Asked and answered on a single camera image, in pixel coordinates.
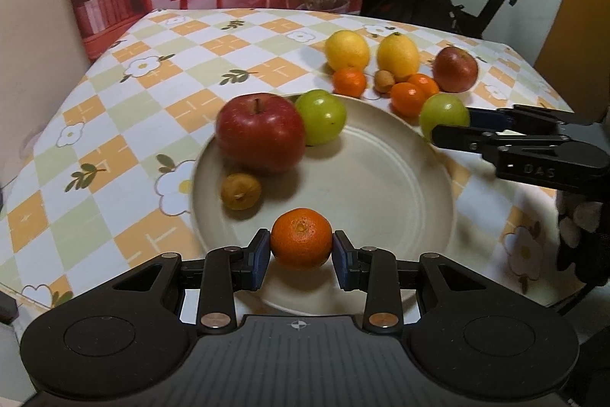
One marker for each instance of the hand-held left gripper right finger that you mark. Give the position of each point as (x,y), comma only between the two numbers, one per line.
(342,259)

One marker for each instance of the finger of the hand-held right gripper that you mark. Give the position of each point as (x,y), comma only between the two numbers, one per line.
(495,117)
(548,159)

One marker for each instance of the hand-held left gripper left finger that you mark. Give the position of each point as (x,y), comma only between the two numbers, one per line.
(261,259)

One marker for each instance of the orange mandarin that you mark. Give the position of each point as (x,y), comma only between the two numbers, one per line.
(426,83)
(301,237)
(349,83)
(407,99)

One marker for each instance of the green apple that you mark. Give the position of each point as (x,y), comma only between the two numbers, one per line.
(443,117)
(323,117)

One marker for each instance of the small brown fruit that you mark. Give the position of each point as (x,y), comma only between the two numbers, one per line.
(384,82)
(240,191)

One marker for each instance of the cream ceramic plate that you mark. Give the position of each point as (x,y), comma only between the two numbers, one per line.
(371,187)

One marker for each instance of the yellow lemon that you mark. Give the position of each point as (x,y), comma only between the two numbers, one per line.
(347,50)
(398,56)

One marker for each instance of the bright red apple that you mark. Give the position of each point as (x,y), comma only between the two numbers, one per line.
(259,133)

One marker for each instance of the person's right hand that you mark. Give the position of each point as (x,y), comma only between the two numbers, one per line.
(584,235)

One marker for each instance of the dark red apple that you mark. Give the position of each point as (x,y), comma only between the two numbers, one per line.
(455,68)

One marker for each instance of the orange wooden door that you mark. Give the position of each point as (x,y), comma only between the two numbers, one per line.
(579,6)

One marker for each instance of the checkered floral tablecloth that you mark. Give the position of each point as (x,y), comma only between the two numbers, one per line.
(119,140)

